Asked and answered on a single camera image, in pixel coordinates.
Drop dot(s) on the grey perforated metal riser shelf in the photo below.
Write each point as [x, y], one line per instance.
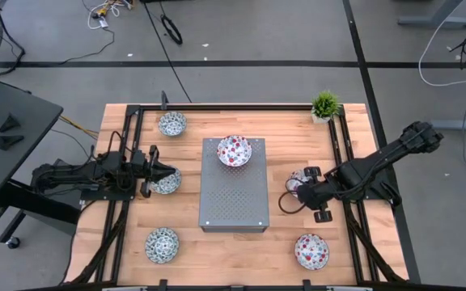
[233, 194]

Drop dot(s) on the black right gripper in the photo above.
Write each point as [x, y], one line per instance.
[326, 190]

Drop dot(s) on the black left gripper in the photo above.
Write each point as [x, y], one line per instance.
[144, 167]

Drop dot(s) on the black triangular bracket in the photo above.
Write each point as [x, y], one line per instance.
[9, 123]
[9, 142]

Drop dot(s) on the teal floral mini bowl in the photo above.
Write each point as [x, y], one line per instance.
[168, 186]
[162, 245]
[172, 123]

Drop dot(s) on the grey desk foot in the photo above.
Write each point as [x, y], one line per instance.
[435, 22]
[459, 124]

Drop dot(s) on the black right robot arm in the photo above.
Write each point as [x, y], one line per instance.
[382, 159]

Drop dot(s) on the green plant in white pot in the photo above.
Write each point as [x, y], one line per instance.
[325, 106]

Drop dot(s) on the red floral mini bowl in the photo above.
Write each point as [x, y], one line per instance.
[234, 150]
[293, 180]
[312, 251]

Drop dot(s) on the black aluminium rig frame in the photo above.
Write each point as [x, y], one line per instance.
[237, 106]

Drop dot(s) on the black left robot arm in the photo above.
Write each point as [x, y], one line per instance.
[67, 174]

